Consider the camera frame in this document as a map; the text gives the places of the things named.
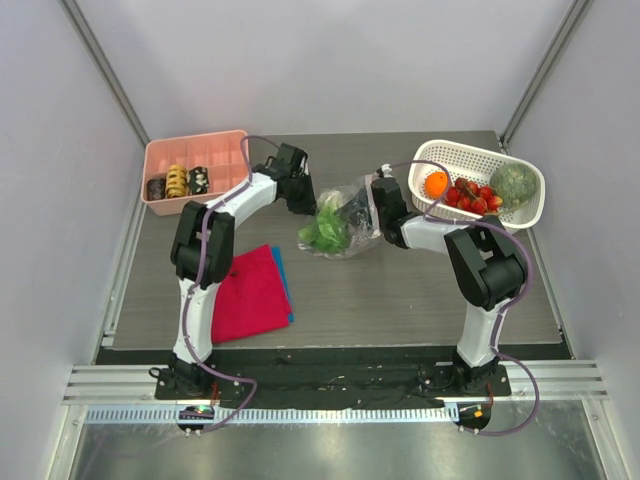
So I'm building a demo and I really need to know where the green fake lettuce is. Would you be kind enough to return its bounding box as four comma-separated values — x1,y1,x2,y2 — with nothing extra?
298,197,351,255

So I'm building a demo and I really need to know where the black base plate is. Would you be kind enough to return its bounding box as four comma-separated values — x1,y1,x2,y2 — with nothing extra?
149,346,512,410

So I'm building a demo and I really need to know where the pink compartment tray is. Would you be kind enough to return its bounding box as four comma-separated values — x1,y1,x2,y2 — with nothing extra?
140,130,248,216

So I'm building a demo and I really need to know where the yellow spiral item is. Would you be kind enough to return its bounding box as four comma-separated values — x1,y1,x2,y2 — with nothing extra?
165,164,189,199

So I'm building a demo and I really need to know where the white perforated plastic basket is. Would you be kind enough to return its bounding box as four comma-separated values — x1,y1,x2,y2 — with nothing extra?
408,140,546,232

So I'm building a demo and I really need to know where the red folded cloth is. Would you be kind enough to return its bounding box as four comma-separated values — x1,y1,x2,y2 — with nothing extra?
211,245,290,344

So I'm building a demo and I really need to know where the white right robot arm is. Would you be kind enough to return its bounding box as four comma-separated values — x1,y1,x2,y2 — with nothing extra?
335,177,529,396

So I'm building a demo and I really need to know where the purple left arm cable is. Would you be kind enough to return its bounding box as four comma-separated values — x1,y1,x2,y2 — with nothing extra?
178,133,284,434

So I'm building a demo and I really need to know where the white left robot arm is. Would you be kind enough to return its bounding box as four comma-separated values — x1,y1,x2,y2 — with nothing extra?
157,143,316,399

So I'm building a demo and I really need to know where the orange fake orange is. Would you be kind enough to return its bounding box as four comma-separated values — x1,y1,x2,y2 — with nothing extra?
424,171,449,199

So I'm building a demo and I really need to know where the dark brown round item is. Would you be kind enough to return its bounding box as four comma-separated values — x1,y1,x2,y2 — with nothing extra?
146,178,166,201

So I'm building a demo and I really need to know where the blue folded cloth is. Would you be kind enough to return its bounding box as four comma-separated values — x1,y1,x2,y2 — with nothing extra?
270,246,295,324

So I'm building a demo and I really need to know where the clear zip top bag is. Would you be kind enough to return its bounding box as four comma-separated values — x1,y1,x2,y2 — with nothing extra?
298,174,382,260

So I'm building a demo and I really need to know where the red yellow lychee bunch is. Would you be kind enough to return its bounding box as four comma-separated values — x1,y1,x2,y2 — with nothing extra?
445,177,503,216

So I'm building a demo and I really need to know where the black white patterned item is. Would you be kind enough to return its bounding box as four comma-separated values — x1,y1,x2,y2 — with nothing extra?
187,166,210,195

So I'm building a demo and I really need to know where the green netted fake melon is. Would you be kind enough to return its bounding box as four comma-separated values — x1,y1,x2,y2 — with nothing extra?
489,163,538,208

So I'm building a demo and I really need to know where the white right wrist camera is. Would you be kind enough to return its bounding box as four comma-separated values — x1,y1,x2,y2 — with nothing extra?
376,164,393,178

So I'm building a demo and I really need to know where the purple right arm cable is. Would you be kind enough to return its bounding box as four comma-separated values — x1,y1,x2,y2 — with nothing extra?
382,159,541,437

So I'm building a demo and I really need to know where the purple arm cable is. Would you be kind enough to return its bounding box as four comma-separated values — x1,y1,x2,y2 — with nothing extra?
178,133,284,434
382,159,541,437

